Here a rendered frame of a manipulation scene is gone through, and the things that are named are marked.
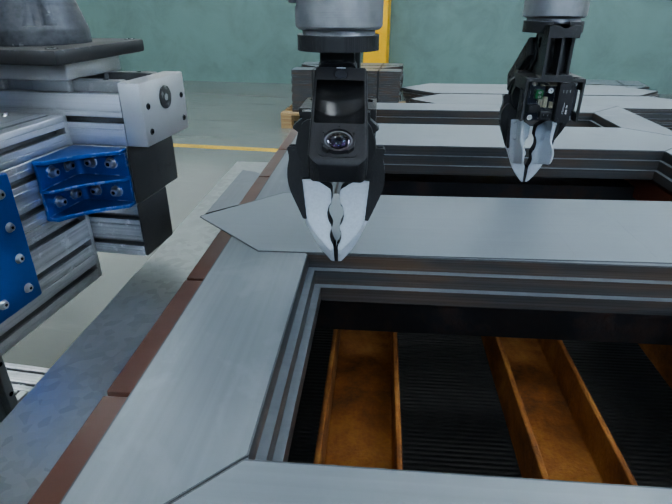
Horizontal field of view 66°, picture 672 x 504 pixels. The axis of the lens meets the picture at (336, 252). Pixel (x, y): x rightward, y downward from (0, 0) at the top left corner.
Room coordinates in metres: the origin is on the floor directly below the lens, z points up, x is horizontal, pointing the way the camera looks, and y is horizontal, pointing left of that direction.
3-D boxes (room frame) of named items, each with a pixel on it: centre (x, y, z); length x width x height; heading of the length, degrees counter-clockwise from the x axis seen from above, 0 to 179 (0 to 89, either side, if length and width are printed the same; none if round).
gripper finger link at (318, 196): (0.49, 0.01, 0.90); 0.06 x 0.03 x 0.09; 175
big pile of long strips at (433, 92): (1.54, -0.59, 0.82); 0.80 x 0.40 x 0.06; 85
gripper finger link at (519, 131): (0.70, -0.26, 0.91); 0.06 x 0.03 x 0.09; 175
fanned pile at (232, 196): (1.13, 0.18, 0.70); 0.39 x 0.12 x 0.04; 175
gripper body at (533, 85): (0.69, -0.27, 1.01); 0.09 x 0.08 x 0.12; 175
